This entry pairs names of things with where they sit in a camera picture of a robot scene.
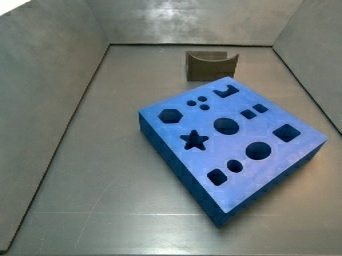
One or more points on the blue shape sorter board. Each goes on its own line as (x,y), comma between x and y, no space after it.
(230,143)

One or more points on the dark curved holder bracket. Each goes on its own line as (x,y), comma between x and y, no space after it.
(209,65)

